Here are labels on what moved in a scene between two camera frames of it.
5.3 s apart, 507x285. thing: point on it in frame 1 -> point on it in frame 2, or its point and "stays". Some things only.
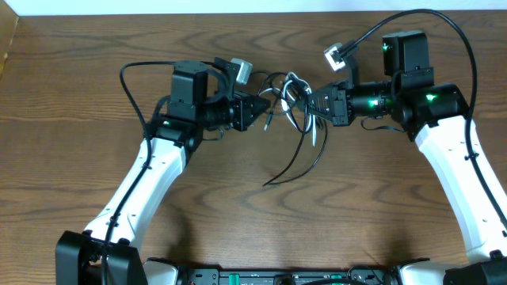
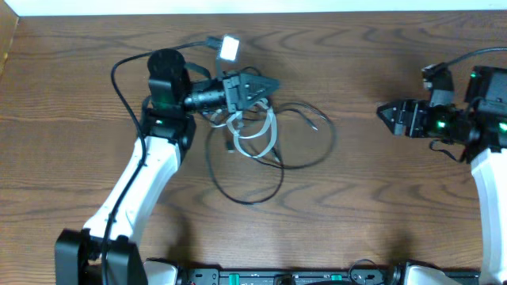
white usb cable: (284, 106) -> (238, 114)
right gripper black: (337, 104) -> (413, 108)
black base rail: (357, 275) stays
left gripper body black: (240, 107) -> (226, 91)
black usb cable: (302, 131) -> (285, 108)
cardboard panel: (8, 23) stays
